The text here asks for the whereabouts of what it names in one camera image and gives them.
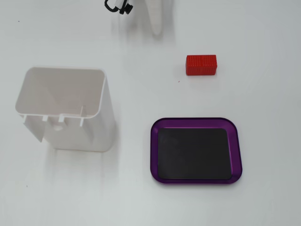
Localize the white fixed gripper finger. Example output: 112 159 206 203
146 0 166 36

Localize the red textured rectangular cube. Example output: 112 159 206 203
185 54 217 77

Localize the white plastic open box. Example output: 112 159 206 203
15 66 116 153

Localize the purple tray with black mat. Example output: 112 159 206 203
150 117 243 186

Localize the small black camera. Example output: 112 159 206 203
119 1 134 16

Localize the black camera cable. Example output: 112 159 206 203
104 0 119 13

